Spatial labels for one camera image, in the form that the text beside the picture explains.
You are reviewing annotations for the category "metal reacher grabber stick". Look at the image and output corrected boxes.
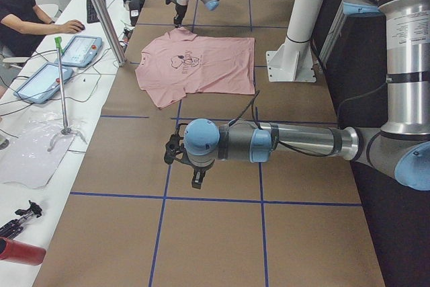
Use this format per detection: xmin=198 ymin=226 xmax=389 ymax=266
xmin=47 ymin=36 xmax=87 ymax=152

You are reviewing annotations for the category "person's hand on mouse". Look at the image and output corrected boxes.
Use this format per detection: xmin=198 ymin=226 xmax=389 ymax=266
xmin=60 ymin=19 xmax=84 ymax=34

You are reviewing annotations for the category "far blue teach pendant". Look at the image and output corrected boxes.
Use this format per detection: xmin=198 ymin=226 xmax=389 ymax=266
xmin=61 ymin=35 xmax=103 ymax=68

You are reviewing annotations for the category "near blue teach pendant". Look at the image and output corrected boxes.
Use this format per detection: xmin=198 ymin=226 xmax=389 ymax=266
xmin=13 ymin=63 xmax=74 ymax=104

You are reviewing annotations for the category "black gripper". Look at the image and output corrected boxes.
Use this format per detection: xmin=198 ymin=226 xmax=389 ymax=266
xmin=173 ymin=4 xmax=186 ymax=28
xmin=191 ymin=165 xmax=209 ymax=189

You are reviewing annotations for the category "black label printer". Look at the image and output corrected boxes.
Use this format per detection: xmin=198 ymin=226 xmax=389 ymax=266
xmin=123 ymin=0 xmax=145 ymax=26

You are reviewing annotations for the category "red cylinder bottle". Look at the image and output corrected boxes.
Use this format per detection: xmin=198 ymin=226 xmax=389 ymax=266
xmin=1 ymin=237 xmax=46 ymax=266

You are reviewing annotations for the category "black folded tripod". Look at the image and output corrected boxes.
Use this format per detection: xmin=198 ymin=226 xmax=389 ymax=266
xmin=1 ymin=200 xmax=42 ymax=239

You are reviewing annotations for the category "blue teach pendant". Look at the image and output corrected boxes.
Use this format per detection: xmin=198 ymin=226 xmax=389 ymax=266
xmin=61 ymin=35 xmax=103 ymax=68
xmin=13 ymin=63 xmax=74 ymax=104

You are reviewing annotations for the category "aluminium frame post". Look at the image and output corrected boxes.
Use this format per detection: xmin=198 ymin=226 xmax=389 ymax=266
xmin=91 ymin=0 xmax=126 ymax=67

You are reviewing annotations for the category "black keyboard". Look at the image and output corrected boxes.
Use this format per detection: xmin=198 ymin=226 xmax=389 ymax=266
xmin=86 ymin=0 xmax=99 ymax=24

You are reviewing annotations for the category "pink Snoopy t-shirt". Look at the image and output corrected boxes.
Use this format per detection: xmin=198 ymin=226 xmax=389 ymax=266
xmin=135 ymin=28 xmax=255 ymax=108

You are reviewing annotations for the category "seated person in black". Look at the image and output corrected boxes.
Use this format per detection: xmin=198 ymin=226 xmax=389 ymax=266
xmin=0 ymin=0 xmax=85 ymax=63

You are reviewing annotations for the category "clear plastic bag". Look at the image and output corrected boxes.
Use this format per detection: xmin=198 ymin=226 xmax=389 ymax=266
xmin=1 ymin=113 xmax=87 ymax=189

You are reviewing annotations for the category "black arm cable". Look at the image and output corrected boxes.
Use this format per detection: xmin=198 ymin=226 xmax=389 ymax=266
xmin=228 ymin=90 xmax=337 ymax=157

